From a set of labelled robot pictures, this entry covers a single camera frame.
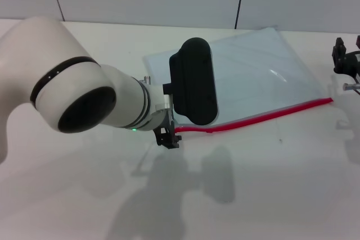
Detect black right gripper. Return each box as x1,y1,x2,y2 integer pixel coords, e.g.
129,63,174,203
332,35,360,79

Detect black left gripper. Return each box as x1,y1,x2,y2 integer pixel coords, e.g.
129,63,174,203
153,110,183,150

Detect thin black vertical pole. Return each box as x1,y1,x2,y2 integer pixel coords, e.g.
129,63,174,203
233,0,249,30

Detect clear document bag red zipper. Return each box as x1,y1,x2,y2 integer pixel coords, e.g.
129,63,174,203
144,26,335,135

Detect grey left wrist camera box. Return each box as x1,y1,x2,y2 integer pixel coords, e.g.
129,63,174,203
168,37,221,126

